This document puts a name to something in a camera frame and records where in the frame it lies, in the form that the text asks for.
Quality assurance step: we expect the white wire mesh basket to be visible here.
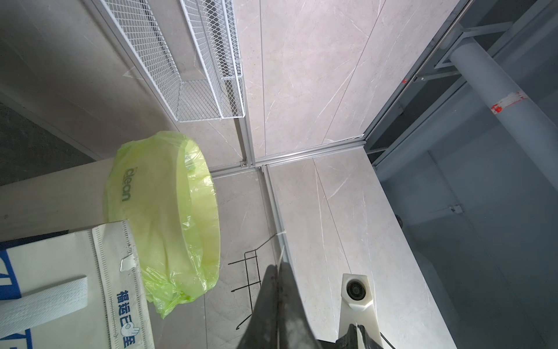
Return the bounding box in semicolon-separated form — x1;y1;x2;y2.
100;1;246;123

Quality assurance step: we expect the blue white paper bag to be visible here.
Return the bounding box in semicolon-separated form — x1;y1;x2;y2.
1;221;154;348

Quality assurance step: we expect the black wire hook rack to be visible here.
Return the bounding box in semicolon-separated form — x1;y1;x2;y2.
228;234;278;331

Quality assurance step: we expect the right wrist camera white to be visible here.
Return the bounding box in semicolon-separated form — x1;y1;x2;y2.
338;273;382;343

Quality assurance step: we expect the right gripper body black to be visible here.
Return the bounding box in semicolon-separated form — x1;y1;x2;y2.
318;324;386;349

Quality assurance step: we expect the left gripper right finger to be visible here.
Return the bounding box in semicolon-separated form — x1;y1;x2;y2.
278;262;321;349

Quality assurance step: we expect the green trash bag liner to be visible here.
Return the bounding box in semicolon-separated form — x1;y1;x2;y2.
103;131;221;318

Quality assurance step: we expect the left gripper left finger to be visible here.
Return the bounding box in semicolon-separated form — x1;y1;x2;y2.
238;265;278;349

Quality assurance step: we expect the grey pipe red tape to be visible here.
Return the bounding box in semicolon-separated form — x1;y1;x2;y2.
449;38;557;188

